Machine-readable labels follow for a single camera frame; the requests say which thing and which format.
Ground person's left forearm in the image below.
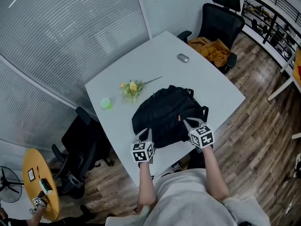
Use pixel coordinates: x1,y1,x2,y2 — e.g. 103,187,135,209
137,161,157,207

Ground black backpack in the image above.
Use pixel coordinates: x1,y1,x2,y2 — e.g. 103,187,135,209
131,85,209,149

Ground black floor fan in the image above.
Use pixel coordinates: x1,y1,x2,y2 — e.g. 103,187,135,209
0,165,24,203

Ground black office chair grey bracket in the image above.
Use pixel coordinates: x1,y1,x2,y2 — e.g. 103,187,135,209
51,144,95,200

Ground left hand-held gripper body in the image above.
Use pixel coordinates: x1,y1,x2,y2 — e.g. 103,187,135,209
131,140,155,164

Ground round wooden side table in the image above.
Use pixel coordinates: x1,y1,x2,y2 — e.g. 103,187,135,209
22,148,60,222

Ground white table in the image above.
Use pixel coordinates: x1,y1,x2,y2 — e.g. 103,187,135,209
85,31,246,187

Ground green and white box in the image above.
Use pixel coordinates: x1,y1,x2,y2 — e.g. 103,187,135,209
39,178,54,195

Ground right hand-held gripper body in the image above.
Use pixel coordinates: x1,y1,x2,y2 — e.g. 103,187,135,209
188,124,215,153

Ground person's right forearm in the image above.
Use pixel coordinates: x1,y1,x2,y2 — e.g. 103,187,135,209
202,146,230,201

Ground black mesh chair with headrest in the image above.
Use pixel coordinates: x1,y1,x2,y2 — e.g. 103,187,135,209
177,0,246,74

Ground green cup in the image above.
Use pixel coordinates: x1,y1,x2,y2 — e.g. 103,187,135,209
100,97,114,110

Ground person's grey shirt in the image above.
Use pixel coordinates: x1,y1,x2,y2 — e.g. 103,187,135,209
105,168,271,226

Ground yellow flower bouquet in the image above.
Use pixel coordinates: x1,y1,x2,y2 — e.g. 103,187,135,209
120,76,163,103

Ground orange cloth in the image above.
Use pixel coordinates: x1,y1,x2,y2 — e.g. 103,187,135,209
187,37,231,68

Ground black metal railing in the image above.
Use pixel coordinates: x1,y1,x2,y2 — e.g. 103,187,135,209
241,0,301,63

